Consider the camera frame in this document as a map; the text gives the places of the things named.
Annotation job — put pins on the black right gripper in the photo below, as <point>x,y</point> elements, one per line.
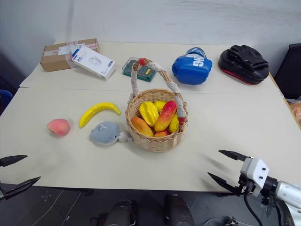
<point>247,186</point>

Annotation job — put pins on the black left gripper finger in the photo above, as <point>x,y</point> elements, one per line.
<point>11,160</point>
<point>21,187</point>

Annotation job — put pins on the small yellow fruit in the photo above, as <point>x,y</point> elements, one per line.
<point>174,124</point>

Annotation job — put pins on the pink peach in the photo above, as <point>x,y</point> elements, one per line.
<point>58,127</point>

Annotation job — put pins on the blue bin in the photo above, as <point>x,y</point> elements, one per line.
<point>4,101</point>

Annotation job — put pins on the small red apple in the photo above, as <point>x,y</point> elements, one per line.
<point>161,133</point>

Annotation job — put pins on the red and yellow mango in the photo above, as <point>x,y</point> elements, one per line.
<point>165,115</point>

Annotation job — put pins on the yellow lemon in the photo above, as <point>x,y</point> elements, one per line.
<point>160,105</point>

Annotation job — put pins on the orange papaya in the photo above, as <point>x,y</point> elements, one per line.
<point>141,127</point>

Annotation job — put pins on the grey plush whale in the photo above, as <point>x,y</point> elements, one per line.
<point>105,133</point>

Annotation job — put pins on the yellow starfruit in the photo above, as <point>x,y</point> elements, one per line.
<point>148,112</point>

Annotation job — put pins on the yellow banana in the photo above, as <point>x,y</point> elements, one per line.
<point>98,108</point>

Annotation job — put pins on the black punch mitt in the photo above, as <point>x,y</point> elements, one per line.
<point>242,66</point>

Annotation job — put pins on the blue boxing glove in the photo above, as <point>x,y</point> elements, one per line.
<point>191,68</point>

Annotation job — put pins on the brown cardboard box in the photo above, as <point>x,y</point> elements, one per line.
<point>55,58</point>

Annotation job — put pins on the black chair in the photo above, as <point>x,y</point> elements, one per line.
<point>290,70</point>

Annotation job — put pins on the white product box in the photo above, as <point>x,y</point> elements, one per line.
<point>94,62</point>

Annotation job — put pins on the green screwdriver bit case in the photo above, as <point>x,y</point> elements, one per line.
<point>143,71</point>

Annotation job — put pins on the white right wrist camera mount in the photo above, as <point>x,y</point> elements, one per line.
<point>257,169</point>

